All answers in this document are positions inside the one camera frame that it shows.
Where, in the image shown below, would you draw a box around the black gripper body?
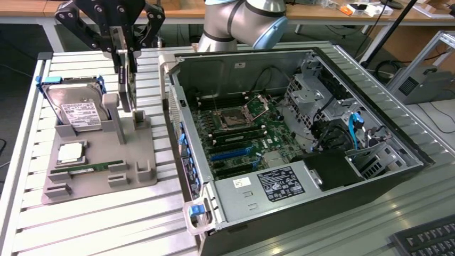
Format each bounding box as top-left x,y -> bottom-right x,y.
72,0 -> 146,51

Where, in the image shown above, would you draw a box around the graphics card with metal bracket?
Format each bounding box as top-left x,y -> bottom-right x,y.
108,26 -> 138,113

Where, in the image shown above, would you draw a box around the wooden top desk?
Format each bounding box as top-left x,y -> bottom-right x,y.
0,0 -> 206,53
286,0 -> 455,65

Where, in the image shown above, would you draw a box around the hard disk in blue carrier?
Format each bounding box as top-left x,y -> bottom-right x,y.
34,75 -> 109,133

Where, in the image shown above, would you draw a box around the CPU socket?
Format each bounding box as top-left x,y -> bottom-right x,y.
218,108 -> 249,131

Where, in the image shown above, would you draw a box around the metal socket cover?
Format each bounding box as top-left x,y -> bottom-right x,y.
241,94 -> 273,120

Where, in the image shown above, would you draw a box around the grey plastic parts rack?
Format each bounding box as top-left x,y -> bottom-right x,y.
41,92 -> 160,205

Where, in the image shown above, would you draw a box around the silver CPU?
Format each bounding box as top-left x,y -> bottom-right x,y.
57,143 -> 86,164

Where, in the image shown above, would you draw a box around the black installed RAM stick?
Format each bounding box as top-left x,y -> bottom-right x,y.
212,129 -> 266,146

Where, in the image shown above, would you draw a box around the grey metal drive cage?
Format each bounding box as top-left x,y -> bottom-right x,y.
284,57 -> 360,150

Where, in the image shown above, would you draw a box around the green motherboard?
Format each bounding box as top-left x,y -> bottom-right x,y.
186,90 -> 309,181

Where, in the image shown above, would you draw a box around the black expansion slot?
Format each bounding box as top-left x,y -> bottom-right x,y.
212,163 -> 254,173
206,143 -> 248,155
214,170 -> 256,180

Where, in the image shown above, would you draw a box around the green RAM stick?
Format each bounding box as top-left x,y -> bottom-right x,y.
54,162 -> 112,174

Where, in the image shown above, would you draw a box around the silver chipset heat sink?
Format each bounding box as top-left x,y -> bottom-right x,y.
262,153 -> 289,169

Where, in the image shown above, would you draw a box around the small white box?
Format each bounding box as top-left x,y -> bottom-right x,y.
361,5 -> 393,17

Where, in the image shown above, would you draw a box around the black tripod pole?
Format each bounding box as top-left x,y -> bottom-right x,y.
358,0 -> 418,65

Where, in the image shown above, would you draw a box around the grey power supply unit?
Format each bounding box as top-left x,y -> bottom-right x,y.
204,159 -> 324,223

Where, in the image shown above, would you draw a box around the grey computer tower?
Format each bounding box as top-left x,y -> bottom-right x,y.
386,63 -> 455,105

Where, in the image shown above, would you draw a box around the grey metal disk bay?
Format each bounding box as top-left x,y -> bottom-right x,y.
344,141 -> 416,183

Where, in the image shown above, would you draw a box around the open black PC case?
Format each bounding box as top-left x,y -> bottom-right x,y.
157,46 -> 436,256

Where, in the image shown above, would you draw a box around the black keyboard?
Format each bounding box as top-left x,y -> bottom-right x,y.
388,214 -> 455,256

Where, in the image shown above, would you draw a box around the blue data wire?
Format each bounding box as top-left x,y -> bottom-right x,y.
349,111 -> 365,150

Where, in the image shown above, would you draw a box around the aluminium profile frame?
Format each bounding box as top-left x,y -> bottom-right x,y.
385,30 -> 455,89

